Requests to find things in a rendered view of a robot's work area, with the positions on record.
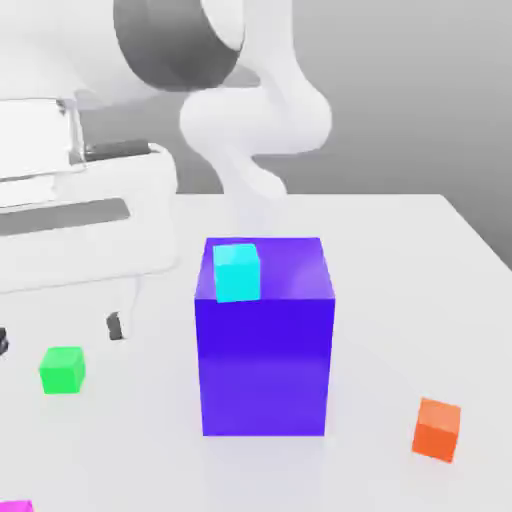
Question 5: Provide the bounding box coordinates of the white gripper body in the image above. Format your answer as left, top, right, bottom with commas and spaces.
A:
0, 144, 180, 296

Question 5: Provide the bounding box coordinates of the small green cube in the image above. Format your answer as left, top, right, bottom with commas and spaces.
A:
38, 346, 87, 396

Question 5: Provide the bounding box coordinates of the small cyan cube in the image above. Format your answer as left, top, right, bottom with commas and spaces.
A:
212, 242, 262, 304

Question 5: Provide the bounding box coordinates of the small orange cube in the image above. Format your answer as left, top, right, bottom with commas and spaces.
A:
410, 396, 463, 465

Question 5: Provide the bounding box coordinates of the large purple box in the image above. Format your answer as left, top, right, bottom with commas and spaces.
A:
194, 236, 337, 438

